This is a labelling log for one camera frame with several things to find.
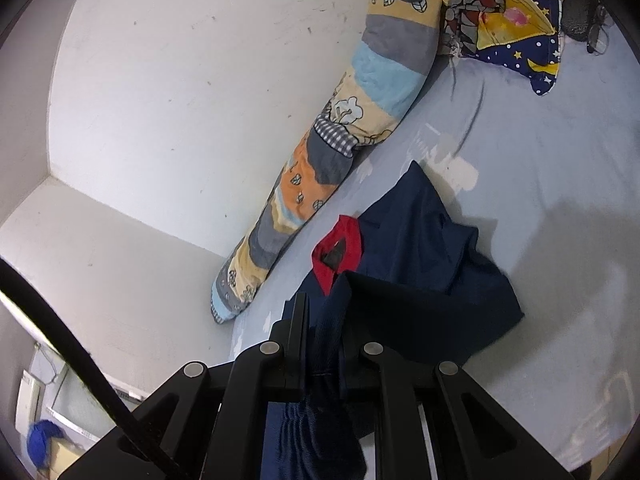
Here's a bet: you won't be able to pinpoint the eyeglasses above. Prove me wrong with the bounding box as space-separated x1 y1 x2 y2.
585 5 613 56

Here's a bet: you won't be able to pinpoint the light blue bed sheet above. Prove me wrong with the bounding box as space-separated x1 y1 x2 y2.
227 0 640 471

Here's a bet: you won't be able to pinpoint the blue cloth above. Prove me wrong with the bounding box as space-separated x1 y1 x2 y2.
27 420 63 468

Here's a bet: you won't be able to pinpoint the black cable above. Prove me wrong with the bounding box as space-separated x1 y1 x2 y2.
0 257 188 480

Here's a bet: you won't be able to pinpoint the white framed glass panel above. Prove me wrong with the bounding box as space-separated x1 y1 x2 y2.
15 340 143 441

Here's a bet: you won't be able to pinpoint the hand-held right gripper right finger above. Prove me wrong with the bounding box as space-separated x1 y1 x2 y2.
340 280 576 480

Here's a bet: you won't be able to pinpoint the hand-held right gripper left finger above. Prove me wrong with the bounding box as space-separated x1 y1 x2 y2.
60 292 311 480

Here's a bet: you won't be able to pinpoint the patchwork rolled quilt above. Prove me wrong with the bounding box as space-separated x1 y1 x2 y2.
207 0 446 326

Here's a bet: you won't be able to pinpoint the navy star print yellow cloth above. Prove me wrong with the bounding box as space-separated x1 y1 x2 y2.
460 0 566 97

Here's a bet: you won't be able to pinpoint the dark grey cloth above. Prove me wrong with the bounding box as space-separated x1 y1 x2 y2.
560 0 601 43

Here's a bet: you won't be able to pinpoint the navy blue work jacket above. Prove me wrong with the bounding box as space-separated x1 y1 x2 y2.
257 160 526 480

